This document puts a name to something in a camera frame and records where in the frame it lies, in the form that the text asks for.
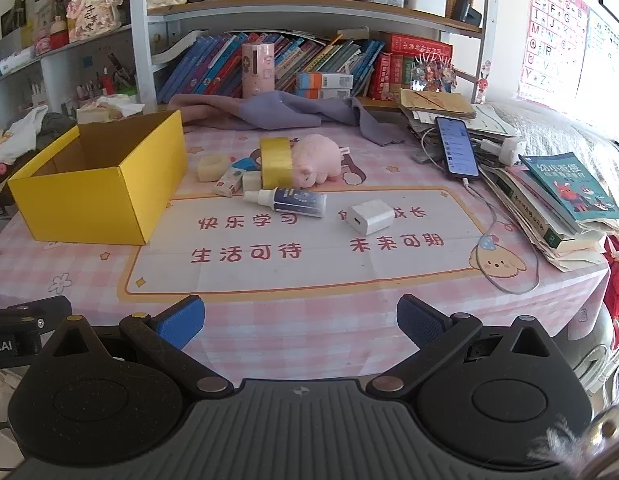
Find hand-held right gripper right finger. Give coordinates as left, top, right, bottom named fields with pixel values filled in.
left=365, top=296, right=570, bottom=396

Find red tassel ornament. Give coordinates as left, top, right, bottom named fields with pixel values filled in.
left=602, top=234, right=619, bottom=320

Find pink printed table mat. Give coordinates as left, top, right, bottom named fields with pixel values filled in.
left=0, top=122, right=613, bottom=386

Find white wall chart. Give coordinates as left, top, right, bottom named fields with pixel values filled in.
left=582, top=9, right=619, bottom=128

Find stack of thick books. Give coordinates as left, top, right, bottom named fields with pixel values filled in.
left=482, top=160, right=619, bottom=273

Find white charger cube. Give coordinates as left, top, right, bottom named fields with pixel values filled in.
left=348, top=199, right=396, bottom=236

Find yellow tape roll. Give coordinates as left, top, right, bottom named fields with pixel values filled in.
left=260, top=136, right=293, bottom=188

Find white metal bookshelf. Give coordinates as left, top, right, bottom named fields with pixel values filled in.
left=128, top=0, right=490, bottom=116

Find white side shelf unit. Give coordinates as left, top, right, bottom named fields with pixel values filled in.
left=0, top=22, right=135, bottom=111

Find purple cloth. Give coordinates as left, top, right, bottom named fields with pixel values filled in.
left=228, top=91, right=406, bottom=147

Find colourful figure card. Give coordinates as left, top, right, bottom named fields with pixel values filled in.
left=411, top=57, right=459, bottom=94

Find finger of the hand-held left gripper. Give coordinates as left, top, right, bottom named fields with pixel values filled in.
left=0, top=296, right=72, bottom=333

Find white printed shirt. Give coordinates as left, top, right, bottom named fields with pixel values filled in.
left=0, top=105, right=50, bottom=165

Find smartphone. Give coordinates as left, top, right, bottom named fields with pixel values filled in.
left=435, top=116, right=481, bottom=180

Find pink alphabet wall poster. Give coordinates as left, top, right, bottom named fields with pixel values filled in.
left=517, top=0, right=590, bottom=111

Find row of blue children's books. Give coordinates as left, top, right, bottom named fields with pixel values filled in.
left=156, top=31, right=386, bottom=104

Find small black holder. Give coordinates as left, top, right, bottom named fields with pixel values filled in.
left=450, top=0, right=483, bottom=28

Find pink cylinder container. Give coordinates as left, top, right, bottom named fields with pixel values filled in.
left=241, top=42, right=276, bottom=100

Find small red white box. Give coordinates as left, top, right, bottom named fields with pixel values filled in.
left=214, top=167, right=246, bottom=197

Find orange blue box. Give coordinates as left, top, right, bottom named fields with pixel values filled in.
left=295, top=71, right=354, bottom=90
left=295, top=88, right=351, bottom=101

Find white cable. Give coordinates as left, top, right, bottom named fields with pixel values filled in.
left=462, top=177, right=541, bottom=295

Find pink plush pig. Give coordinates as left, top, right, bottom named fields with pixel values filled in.
left=288, top=134, right=346, bottom=187

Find grey fur pompom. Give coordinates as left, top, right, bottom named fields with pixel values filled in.
left=527, top=402, right=619, bottom=480

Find teal picture book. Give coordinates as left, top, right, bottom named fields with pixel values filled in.
left=518, top=152, right=619, bottom=223

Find white power adapter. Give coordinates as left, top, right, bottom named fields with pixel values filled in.
left=481, top=137, right=527, bottom=166

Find brown envelope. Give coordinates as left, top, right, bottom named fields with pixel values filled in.
left=400, top=87, right=477, bottom=120

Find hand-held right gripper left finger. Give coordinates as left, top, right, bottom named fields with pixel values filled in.
left=39, top=296, right=234, bottom=396

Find grey patterned blanket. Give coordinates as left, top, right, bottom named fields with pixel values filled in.
left=482, top=99, right=619, bottom=241

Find yellow cardboard box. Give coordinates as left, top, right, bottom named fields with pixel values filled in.
left=7, top=109, right=189, bottom=246

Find red boxed book set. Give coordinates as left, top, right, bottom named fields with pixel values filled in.
left=368, top=32, right=455, bottom=102

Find white rounded square block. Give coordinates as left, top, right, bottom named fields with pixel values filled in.
left=198, top=156, right=231, bottom=182

